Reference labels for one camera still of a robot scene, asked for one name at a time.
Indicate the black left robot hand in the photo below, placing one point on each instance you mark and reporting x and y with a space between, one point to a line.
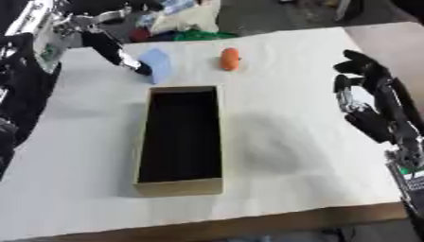
105 45

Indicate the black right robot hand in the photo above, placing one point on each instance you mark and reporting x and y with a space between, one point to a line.
381 85

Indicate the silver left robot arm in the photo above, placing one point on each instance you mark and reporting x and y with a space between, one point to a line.
47 34

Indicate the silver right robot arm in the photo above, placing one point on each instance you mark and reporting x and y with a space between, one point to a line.
411 176

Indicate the tan cardboard box black inside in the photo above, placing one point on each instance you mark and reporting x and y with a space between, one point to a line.
179 138

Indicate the red round object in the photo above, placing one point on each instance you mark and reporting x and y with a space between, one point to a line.
139 34

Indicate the light blue block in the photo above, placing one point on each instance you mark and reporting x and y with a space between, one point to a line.
157 64

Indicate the white cloth bag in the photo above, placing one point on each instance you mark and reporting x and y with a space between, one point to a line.
185 15

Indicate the green crumpled bag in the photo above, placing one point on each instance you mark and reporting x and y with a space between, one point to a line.
201 35

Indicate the orange toy carrot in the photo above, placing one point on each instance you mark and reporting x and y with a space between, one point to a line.
229 59

